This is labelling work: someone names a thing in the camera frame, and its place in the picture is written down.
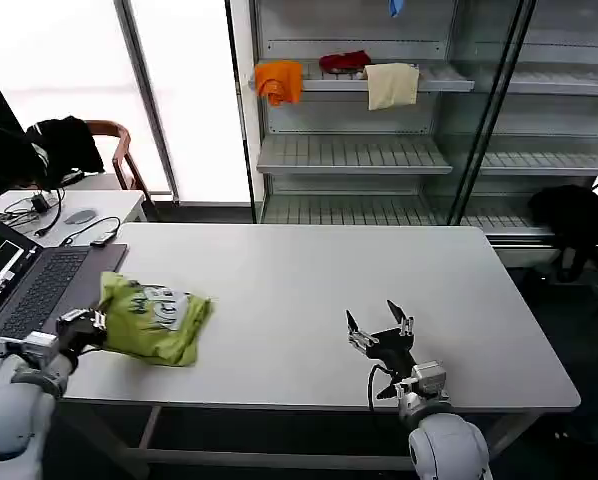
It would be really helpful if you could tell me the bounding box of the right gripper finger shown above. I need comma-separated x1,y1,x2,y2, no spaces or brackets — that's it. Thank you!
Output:
345,309,381,353
385,299,415,338

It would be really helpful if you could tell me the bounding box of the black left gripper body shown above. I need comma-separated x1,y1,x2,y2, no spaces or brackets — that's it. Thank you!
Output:
57,318,107,357

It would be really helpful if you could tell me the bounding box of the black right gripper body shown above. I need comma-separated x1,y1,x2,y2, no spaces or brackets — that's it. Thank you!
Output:
365,326,419,380

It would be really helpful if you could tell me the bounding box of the green t-shirt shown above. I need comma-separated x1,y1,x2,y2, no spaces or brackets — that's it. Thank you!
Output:
97,271,214,369

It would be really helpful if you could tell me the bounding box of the grey open laptop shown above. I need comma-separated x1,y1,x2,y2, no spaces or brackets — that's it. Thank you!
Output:
0,209,129,346

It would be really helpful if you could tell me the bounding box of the small white side table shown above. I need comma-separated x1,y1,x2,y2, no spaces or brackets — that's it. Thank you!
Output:
0,188,148,250

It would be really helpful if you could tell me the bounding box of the brown wooden chair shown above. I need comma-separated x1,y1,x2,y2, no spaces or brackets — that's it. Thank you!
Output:
85,119,163,221

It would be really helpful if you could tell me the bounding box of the black jacket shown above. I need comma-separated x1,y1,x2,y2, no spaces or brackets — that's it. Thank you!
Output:
26,115,106,187

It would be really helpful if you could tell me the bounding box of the black rounded chair back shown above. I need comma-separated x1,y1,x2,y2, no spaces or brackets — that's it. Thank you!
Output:
0,124,48,202

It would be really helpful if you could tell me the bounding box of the grey metal shelf rack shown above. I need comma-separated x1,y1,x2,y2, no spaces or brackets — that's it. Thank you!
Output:
225,0,476,226

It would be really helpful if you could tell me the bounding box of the black bag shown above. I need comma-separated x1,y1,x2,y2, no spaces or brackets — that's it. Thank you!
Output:
527,184,598,285

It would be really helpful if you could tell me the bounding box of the glass door shelf cabinet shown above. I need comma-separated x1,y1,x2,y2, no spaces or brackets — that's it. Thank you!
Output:
448,0,598,247

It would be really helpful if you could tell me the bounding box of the black cable with dongle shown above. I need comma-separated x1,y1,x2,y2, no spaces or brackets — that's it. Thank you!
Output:
60,216,122,249

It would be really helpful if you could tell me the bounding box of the black loose cable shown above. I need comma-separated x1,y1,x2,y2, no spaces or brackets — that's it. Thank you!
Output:
34,187,65,239

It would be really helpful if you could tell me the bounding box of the grey window frame post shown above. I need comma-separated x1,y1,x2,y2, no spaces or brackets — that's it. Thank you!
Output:
113,0,181,204

